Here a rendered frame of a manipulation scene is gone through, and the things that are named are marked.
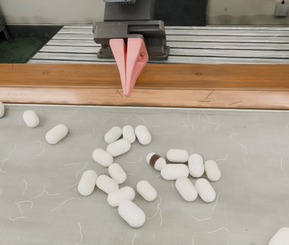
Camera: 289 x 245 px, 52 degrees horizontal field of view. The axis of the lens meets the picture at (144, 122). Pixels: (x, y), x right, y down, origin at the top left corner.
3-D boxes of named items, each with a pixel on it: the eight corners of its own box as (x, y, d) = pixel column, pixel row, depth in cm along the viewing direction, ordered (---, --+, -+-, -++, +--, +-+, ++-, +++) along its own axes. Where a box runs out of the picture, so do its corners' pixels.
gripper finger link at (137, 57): (139, 90, 39) (143, 24, 40) (87, 89, 40) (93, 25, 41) (146, 102, 45) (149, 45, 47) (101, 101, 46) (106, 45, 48)
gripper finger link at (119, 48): (157, 90, 38) (160, 23, 40) (104, 89, 39) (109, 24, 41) (161, 102, 45) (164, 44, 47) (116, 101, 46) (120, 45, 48)
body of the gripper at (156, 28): (162, 32, 40) (165, -17, 41) (90, 33, 41) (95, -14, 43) (166, 52, 46) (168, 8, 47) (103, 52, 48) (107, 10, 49)
